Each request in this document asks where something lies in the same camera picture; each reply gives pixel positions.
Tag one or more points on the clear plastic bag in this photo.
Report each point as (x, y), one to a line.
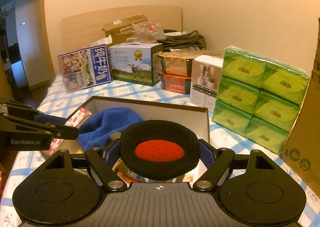
(143, 32)

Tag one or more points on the black red round pad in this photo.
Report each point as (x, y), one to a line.
(159, 149)

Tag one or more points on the blue fluffy towel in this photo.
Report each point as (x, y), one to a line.
(96, 130)

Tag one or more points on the cow picture milk box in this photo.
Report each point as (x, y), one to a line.
(136, 62)

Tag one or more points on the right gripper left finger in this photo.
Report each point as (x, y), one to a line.
(102, 166)

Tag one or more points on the blue milk carton box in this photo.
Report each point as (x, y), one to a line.
(84, 68)

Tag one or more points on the red white snack packet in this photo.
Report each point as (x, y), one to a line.
(133, 177)

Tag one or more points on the orange instant meal bowl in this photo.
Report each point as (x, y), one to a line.
(177, 63)

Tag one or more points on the flat brown cardboard box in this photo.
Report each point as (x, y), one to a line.
(118, 31)

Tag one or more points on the red instant meal bowl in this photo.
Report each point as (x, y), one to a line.
(174, 83)

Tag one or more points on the green tissue pack bundle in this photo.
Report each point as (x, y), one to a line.
(259, 98)

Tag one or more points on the wooden headboard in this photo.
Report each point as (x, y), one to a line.
(81, 30)

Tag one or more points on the blue checked bed sheet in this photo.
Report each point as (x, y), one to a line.
(56, 101)

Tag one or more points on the large brown cardboard carton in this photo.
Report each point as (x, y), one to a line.
(301, 150)

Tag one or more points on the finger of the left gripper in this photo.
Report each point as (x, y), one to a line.
(23, 111)
(23, 129)

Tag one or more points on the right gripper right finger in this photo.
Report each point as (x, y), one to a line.
(217, 162)

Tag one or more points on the white product box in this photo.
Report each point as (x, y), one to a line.
(205, 78)

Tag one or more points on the brown open cardboard box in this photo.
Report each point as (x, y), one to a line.
(194, 118)

